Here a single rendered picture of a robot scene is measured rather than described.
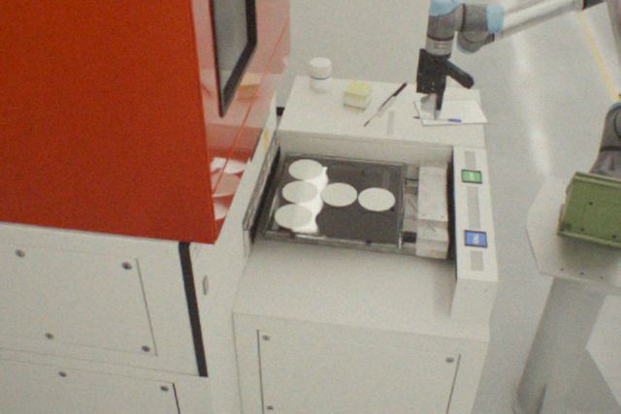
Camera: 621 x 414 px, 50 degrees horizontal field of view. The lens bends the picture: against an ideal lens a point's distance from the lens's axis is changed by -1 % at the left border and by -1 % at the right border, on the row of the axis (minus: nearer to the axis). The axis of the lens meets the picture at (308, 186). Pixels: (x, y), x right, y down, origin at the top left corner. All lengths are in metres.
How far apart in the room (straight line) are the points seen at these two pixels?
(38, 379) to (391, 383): 0.88
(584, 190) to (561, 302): 0.41
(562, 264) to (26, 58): 1.40
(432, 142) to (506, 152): 1.80
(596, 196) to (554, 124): 2.23
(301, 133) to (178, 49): 1.05
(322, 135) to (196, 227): 0.88
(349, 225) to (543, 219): 0.59
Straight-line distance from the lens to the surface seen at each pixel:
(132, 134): 1.17
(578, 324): 2.23
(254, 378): 1.89
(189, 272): 1.33
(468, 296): 1.65
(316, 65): 2.21
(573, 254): 1.97
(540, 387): 2.47
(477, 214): 1.80
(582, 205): 1.96
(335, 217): 1.83
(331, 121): 2.10
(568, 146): 3.97
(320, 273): 1.78
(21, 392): 1.88
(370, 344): 1.71
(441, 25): 1.83
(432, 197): 1.96
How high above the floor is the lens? 2.08
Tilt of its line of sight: 38 degrees down
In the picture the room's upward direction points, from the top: straight up
